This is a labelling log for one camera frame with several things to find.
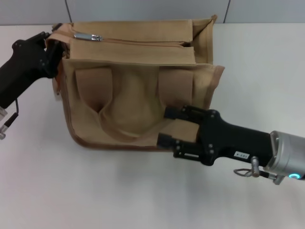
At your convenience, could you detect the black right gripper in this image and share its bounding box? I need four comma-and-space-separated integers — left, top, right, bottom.
157, 104, 274, 167

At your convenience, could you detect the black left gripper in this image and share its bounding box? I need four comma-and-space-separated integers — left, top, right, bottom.
0, 31, 66, 108

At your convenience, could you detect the silver metal zipper pull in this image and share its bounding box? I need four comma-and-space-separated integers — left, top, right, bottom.
73, 33, 103, 42

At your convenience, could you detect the khaki canvas food bag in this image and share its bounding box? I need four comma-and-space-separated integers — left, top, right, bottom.
45, 14, 226, 151

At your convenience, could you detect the right gripper connector cable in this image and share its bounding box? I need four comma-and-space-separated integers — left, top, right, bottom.
233, 156, 261, 178

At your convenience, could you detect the gripper connector cable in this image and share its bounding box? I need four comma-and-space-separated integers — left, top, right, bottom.
0, 99, 20, 140
233, 156, 261, 178

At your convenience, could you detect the left gripper connector cable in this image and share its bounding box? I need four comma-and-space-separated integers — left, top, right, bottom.
0, 99, 20, 140

